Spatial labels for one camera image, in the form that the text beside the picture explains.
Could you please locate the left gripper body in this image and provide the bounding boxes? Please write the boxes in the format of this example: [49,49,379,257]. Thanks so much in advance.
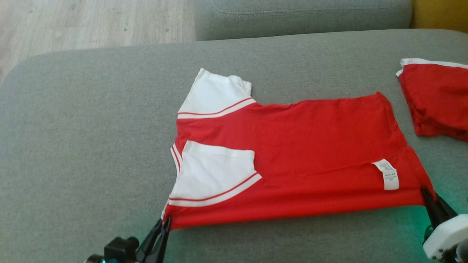
[84,236,141,263]

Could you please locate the red shorts with white trim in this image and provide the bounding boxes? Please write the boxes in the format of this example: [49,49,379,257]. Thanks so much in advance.
[396,58,468,142]

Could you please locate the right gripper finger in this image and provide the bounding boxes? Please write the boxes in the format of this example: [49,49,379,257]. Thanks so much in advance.
[420,186,445,230]
[434,194,458,224]

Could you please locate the large grey sofa seat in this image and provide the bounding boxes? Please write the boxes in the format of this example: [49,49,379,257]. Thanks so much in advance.
[0,28,468,263]

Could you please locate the yellow upholstered furniture piece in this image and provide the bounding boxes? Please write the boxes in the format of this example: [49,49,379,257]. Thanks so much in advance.
[412,0,468,34]

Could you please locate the red shirt with white sleeves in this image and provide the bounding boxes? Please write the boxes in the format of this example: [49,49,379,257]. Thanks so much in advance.
[161,68,438,230]

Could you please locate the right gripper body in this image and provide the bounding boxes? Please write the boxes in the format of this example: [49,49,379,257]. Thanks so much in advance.
[422,214,468,263]

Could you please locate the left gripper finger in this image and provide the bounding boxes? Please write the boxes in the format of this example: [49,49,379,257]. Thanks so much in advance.
[136,218,163,263]
[146,217,171,263]

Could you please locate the grey sofa cushion with seam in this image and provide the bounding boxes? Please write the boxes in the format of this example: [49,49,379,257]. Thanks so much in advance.
[194,0,414,41]

